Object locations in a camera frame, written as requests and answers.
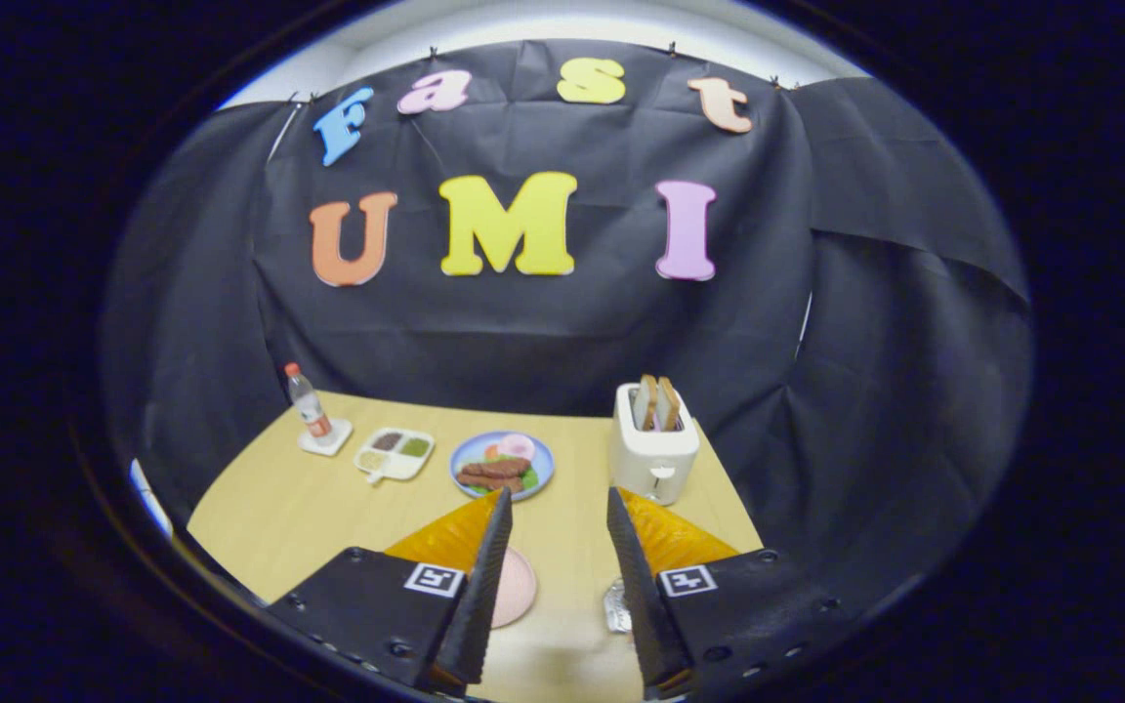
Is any pink plate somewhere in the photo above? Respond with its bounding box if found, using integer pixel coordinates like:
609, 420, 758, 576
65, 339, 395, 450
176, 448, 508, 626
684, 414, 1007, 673
492, 547, 538, 629

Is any metal wire cutlery holder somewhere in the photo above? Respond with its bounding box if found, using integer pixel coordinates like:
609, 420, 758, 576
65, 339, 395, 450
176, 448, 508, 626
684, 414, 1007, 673
603, 578, 634, 634

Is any black backdrop cloth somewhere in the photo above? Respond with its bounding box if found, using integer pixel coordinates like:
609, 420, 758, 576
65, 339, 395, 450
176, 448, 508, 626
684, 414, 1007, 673
99, 39, 1034, 606

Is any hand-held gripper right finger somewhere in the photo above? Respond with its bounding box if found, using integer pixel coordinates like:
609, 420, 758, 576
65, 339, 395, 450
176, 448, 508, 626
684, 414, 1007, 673
606, 486, 876, 701

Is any clear plastic water bottle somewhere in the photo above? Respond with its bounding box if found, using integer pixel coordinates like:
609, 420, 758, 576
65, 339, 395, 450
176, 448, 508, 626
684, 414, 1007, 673
284, 362, 334, 445

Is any blue food plate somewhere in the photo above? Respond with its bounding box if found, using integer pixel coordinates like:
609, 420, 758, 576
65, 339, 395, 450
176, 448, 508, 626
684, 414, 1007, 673
449, 431, 556, 503

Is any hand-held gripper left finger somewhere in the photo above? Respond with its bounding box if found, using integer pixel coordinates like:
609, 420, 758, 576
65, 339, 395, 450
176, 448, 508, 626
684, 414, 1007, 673
268, 486, 514, 696

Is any white square coaster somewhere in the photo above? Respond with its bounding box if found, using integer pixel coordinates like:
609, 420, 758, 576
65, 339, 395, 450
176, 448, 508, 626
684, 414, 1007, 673
297, 418, 354, 458

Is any cream white toaster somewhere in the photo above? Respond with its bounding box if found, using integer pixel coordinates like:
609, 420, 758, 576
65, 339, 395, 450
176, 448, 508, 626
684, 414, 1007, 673
608, 382, 701, 507

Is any white divided tray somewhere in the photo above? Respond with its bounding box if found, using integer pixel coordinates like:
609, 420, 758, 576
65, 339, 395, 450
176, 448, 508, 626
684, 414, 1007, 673
354, 427, 437, 486

